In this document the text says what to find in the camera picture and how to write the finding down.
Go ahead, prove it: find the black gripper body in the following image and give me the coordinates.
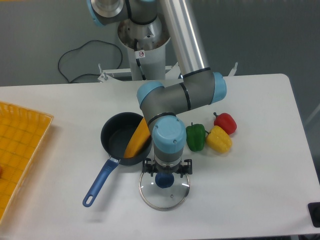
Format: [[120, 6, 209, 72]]
[[152, 161, 182, 174]]

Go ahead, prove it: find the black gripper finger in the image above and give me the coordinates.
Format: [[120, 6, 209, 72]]
[[177, 159, 193, 178], [141, 158, 156, 177]]

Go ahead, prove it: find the glass pot lid blue knob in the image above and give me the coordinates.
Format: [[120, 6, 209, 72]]
[[138, 172, 191, 211]]

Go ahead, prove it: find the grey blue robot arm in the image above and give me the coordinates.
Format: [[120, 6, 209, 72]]
[[87, 0, 227, 175]]

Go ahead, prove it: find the green toy bell pepper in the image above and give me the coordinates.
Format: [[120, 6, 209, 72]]
[[185, 123, 206, 152]]

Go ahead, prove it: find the yellow toy bell pepper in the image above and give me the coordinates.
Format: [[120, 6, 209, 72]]
[[205, 126, 233, 154]]

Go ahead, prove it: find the red toy bell pepper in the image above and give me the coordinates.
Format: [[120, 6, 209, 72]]
[[213, 112, 237, 135]]

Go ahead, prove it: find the yellow wicker tray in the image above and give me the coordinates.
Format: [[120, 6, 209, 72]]
[[0, 101, 54, 221]]

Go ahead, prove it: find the black device at table edge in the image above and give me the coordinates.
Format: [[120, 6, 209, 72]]
[[307, 202, 320, 228]]

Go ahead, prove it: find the dark pot with blue handle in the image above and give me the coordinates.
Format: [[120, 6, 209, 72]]
[[82, 112, 152, 208]]

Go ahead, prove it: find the black cable on floor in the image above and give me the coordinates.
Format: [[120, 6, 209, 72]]
[[57, 39, 123, 84]]

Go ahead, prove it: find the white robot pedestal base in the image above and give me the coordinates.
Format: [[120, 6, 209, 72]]
[[98, 14, 183, 82]]

